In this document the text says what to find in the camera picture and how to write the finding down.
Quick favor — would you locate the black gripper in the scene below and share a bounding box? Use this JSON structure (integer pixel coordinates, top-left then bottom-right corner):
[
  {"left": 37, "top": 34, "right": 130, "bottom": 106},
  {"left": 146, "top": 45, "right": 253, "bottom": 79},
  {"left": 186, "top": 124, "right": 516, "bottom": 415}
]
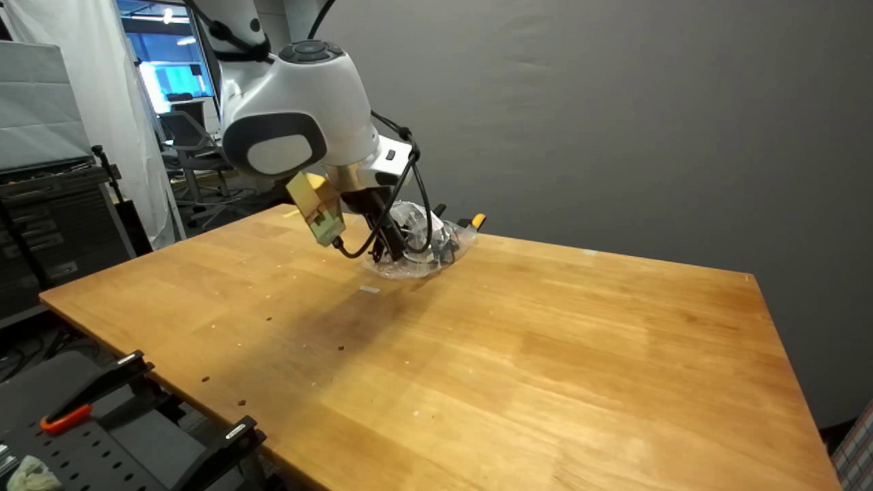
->
[{"left": 340, "top": 187, "right": 415, "bottom": 265}]

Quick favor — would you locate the white curtain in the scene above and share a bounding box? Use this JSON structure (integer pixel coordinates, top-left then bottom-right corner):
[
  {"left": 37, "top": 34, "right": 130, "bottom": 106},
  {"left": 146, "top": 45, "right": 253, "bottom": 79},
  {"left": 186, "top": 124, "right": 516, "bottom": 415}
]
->
[{"left": 3, "top": 0, "right": 186, "bottom": 248}]

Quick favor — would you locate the black cable bundle with connectors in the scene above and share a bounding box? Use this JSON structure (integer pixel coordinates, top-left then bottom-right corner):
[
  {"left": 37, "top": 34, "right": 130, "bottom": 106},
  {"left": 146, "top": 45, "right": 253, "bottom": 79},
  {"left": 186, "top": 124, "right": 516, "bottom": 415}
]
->
[{"left": 367, "top": 205, "right": 457, "bottom": 269}]

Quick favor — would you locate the black equipment case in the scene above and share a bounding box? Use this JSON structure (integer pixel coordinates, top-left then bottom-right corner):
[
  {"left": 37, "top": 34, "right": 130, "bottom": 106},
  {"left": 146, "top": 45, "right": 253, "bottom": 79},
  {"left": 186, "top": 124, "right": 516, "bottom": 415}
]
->
[{"left": 0, "top": 157, "right": 138, "bottom": 322}]

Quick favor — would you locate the black robot camera cable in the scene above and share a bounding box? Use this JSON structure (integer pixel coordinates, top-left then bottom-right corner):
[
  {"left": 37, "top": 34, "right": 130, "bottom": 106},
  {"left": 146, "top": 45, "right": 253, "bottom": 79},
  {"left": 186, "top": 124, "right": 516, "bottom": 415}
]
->
[{"left": 329, "top": 106, "right": 437, "bottom": 262}]

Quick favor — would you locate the monitor with blue screen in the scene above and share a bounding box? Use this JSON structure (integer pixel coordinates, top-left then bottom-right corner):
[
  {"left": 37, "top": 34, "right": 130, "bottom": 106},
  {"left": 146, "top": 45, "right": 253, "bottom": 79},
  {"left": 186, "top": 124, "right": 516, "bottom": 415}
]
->
[{"left": 137, "top": 57, "right": 217, "bottom": 109}]

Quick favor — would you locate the grey fabric backdrop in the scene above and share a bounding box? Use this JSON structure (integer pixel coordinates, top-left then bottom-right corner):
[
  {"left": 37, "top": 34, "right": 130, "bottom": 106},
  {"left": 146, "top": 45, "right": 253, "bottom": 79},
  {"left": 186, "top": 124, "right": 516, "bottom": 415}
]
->
[{"left": 311, "top": 0, "right": 873, "bottom": 432}]

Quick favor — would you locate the clear plastic bag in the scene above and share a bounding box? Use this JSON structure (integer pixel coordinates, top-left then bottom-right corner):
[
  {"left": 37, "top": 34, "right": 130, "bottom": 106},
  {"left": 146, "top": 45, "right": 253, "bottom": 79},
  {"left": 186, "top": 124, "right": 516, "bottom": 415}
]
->
[{"left": 363, "top": 199, "right": 479, "bottom": 281}]

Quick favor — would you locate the black office chair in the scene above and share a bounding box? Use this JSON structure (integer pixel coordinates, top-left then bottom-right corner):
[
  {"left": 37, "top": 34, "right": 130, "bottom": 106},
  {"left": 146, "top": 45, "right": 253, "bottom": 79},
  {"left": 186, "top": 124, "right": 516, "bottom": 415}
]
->
[{"left": 159, "top": 106, "right": 276, "bottom": 230}]

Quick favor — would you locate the black stand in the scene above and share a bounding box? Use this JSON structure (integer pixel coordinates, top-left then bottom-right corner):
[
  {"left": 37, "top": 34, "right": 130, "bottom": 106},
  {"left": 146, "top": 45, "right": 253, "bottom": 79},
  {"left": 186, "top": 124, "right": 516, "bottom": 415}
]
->
[{"left": 88, "top": 142, "right": 152, "bottom": 259}]

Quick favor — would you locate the black clamp with orange handle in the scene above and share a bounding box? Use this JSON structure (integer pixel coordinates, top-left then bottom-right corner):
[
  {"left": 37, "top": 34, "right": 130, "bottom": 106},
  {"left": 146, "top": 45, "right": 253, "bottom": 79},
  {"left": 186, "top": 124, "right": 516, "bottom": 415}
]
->
[
  {"left": 168, "top": 415, "right": 266, "bottom": 491},
  {"left": 35, "top": 349, "right": 152, "bottom": 440}
]

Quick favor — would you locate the white crumpled item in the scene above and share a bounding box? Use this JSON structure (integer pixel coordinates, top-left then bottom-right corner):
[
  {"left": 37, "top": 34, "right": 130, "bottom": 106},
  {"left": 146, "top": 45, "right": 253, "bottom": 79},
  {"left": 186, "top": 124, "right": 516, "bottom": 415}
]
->
[{"left": 0, "top": 454, "right": 62, "bottom": 491}]

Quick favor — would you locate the light grey box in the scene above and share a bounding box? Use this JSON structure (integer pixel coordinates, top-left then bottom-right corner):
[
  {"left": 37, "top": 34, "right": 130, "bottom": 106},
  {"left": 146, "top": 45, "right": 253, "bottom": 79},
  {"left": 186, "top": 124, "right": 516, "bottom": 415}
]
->
[{"left": 0, "top": 40, "right": 92, "bottom": 176}]

